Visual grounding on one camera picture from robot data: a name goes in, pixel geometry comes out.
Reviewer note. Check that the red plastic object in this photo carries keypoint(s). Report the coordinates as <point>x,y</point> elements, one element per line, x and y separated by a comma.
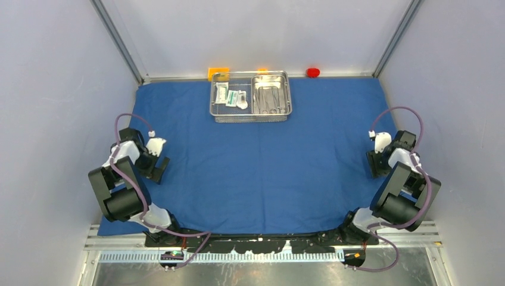
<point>312,72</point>

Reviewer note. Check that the blue surgical drape cloth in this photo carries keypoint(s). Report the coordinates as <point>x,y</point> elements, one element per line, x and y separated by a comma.
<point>297,176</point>

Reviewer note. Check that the aluminium frame rail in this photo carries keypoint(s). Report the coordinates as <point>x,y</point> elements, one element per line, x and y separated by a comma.
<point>426,235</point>

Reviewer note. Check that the clear syringe packet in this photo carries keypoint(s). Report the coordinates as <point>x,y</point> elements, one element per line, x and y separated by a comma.
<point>241,100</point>

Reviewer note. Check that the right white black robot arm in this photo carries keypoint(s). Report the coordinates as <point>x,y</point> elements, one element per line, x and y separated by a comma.
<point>404,196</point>

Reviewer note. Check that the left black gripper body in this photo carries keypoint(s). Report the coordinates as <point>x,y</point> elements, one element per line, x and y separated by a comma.
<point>145,164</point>

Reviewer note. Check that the metal mesh instrument basket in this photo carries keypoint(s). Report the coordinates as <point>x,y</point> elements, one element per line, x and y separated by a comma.
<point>239,81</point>

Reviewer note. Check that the steel surgical scissors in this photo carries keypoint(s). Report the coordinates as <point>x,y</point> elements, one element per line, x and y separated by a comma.
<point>263,104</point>

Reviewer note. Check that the steel surgical forceps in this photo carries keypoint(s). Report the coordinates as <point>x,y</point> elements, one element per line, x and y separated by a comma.
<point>278,101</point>

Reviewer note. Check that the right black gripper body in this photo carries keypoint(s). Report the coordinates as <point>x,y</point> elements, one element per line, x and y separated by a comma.
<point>382,168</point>

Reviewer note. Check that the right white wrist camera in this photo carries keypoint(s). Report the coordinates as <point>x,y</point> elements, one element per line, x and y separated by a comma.
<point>381,140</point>

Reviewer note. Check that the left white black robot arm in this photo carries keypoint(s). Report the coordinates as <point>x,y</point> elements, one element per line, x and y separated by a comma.
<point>119,185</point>

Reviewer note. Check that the large yellow plastic block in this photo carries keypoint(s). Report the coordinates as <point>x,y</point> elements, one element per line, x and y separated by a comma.
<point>219,74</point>

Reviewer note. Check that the green white sterile packet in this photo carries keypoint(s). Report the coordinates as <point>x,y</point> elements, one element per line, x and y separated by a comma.
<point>231,98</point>

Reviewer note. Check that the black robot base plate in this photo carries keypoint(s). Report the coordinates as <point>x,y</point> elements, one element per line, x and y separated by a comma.
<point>315,242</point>

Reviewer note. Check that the stainless steel inner tray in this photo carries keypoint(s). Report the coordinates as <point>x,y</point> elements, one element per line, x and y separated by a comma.
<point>279,80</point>

